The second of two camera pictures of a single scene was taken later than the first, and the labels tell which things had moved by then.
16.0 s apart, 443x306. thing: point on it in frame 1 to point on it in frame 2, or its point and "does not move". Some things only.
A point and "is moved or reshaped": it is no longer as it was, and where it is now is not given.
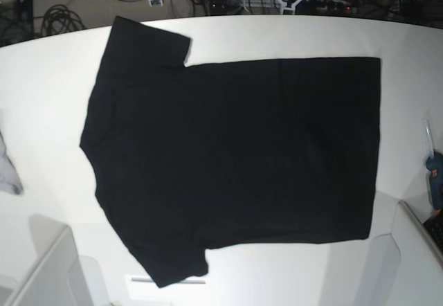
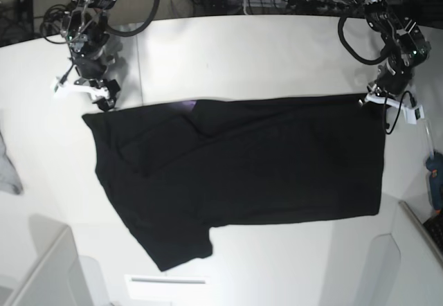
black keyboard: x=435 y=226 does not move
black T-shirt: x=185 y=158 is moved or reshaped
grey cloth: x=9 y=179 does not move
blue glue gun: x=435 y=166 does not move
